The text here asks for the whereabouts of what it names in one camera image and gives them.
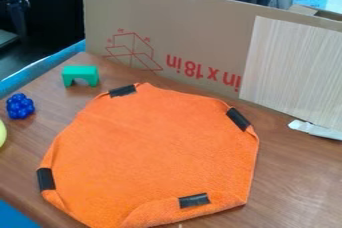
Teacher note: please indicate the yellow toy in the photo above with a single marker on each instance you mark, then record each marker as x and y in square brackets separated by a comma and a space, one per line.
[2, 133]

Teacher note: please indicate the blue toy grapes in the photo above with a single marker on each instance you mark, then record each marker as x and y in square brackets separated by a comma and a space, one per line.
[19, 106]

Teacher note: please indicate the white board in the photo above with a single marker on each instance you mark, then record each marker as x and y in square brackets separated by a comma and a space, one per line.
[294, 72]

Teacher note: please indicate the green arch block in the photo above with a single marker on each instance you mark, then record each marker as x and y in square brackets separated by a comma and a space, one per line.
[80, 75]

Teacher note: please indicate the cardboard box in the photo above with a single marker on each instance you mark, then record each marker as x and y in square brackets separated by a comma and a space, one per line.
[178, 35]

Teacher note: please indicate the orange cloth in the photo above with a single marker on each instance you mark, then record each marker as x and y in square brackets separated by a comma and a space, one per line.
[151, 152]

